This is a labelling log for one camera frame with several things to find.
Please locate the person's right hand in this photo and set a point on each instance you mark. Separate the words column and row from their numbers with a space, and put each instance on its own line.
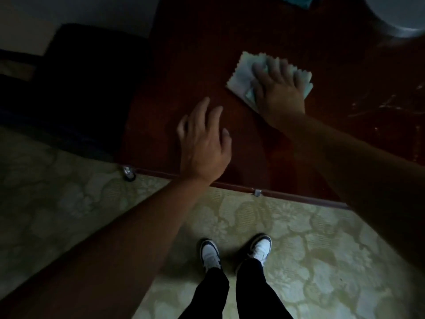
column 282, row 99

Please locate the person's left hand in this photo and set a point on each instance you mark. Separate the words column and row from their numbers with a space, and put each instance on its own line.
column 202, row 152

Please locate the person's right little finger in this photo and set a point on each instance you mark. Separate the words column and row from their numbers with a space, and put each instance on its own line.
column 298, row 81

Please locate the person's left thumb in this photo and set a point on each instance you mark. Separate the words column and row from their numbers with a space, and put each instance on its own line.
column 227, row 141

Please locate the person's right middle finger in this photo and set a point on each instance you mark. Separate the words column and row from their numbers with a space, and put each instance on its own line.
column 274, row 69

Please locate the person's right thumb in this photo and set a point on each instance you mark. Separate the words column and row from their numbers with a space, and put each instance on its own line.
column 256, row 90

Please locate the person's left middle finger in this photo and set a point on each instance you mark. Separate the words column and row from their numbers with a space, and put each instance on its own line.
column 202, row 112

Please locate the pale green cleaning cloth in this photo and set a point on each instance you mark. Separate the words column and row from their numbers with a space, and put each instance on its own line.
column 240, row 79

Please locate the person's right forearm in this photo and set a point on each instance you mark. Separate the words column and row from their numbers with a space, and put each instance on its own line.
column 358, row 169

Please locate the person's left forearm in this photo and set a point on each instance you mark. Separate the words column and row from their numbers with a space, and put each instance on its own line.
column 109, row 252

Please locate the teal cloth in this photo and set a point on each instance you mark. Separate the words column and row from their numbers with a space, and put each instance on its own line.
column 300, row 0

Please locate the table caster wheel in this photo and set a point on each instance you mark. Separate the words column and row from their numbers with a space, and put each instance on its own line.
column 128, row 173

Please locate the person's right white shoe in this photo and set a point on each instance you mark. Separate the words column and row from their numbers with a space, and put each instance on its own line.
column 261, row 248

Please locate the person's white shoe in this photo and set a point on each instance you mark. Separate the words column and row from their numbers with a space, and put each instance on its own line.
column 211, row 254
column 261, row 248

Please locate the person's left white shoe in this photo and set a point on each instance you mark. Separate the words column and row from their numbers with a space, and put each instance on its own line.
column 211, row 254

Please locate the white round container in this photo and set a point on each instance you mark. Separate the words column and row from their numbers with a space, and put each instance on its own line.
column 398, row 13

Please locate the dark chair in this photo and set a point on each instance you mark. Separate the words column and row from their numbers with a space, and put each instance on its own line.
column 76, row 89

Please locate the person's right black trouser leg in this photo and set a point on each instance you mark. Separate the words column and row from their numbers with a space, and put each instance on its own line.
column 259, row 292

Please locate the person's black trouser leg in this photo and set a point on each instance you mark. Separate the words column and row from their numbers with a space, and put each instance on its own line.
column 259, row 292
column 207, row 295

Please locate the person's left black trouser leg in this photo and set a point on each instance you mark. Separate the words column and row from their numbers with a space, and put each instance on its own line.
column 207, row 295

